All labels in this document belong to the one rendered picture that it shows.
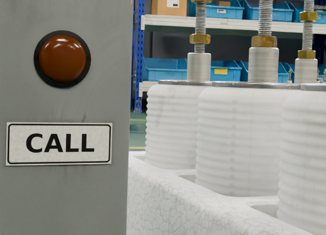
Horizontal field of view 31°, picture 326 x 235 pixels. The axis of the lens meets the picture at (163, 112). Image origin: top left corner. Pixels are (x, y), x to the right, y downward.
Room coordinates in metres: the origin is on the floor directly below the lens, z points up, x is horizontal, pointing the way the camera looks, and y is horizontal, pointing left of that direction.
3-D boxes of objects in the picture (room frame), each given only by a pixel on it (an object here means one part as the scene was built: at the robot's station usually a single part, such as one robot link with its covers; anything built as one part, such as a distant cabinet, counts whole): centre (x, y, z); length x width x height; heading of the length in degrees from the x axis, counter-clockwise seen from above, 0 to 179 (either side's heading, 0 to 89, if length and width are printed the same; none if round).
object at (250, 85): (0.44, -0.07, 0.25); 0.08 x 0.08 x 0.01
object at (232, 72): (5.08, -0.42, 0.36); 0.50 x 0.38 x 0.21; 12
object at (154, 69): (5.03, 0.01, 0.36); 0.50 x 0.38 x 0.21; 11
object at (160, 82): (0.55, -0.03, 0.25); 0.08 x 0.08 x 0.01
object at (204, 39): (0.55, -0.03, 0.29); 0.02 x 0.02 x 0.01; 47
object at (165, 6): (4.96, -0.02, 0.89); 0.31 x 0.24 x 0.20; 11
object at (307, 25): (0.59, -0.14, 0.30); 0.01 x 0.01 x 0.08
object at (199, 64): (0.55, -0.03, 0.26); 0.02 x 0.02 x 0.03
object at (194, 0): (0.55, -0.03, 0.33); 0.02 x 0.02 x 0.01; 47
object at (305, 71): (0.59, -0.14, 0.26); 0.02 x 0.02 x 0.03
